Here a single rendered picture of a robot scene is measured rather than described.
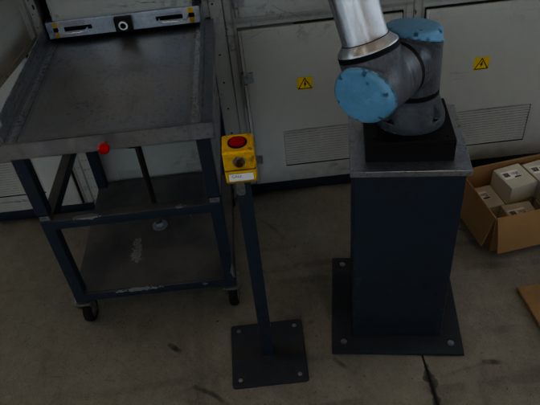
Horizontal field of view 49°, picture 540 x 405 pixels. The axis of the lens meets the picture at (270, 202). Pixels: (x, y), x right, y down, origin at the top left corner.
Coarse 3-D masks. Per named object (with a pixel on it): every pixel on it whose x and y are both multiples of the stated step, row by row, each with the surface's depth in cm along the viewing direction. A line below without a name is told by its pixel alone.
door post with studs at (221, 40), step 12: (204, 0) 211; (216, 0) 213; (204, 12) 216; (216, 12) 216; (216, 24) 219; (216, 36) 222; (228, 60) 229; (228, 72) 233; (228, 84) 236; (228, 96) 240; (228, 108) 243
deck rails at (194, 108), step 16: (32, 48) 196; (48, 48) 210; (32, 64) 194; (48, 64) 200; (192, 64) 192; (16, 80) 180; (32, 80) 193; (192, 80) 184; (16, 96) 178; (32, 96) 185; (192, 96) 177; (0, 112) 166; (16, 112) 177; (192, 112) 170; (0, 128) 166; (16, 128) 172
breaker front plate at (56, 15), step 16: (48, 0) 204; (64, 0) 204; (80, 0) 205; (96, 0) 205; (112, 0) 206; (128, 0) 206; (144, 0) 206; (160, 0) 207; (176, 0) 207; (64, 16) 208; (80, 16) 208
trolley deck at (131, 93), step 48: (96, 48) 207; (144, 48) 204; (192, 48) 201; (48, 96) 185; (96, 96) 182; (144, 96) 180; (0, 144) 167; (48, 144) 168; (96, 144) 169; (144, 144) 170
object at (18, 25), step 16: (0, 0) 198; (16, 0) 208; (0, 16) 198; (16, 16) 208; (0, 32) 198; (16, 32) 208; (32, 32) 216; (0, 48) 198; (16, 48) 208; (0, 64) 198; (16, 64) 203; (0, 80) 193
